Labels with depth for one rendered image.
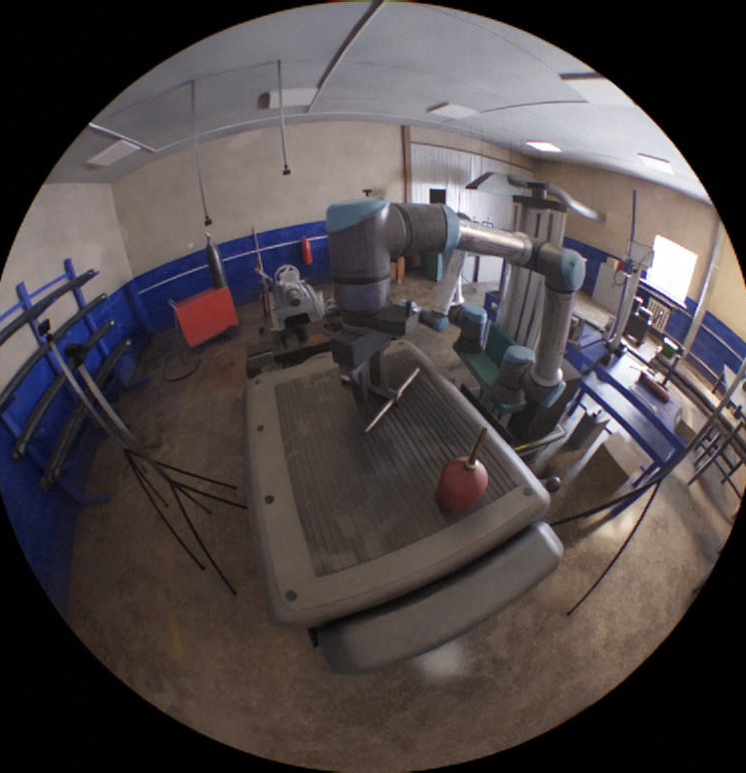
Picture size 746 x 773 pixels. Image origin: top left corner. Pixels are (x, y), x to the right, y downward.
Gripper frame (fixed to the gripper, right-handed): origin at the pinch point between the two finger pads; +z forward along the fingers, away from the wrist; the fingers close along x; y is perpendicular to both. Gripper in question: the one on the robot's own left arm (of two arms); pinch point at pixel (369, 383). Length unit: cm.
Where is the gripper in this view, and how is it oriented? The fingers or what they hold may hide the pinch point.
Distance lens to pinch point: 52.9
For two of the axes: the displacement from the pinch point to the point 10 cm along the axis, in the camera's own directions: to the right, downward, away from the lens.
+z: 0.5, 7.6, 6.5
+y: -8.2, -3.4, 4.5
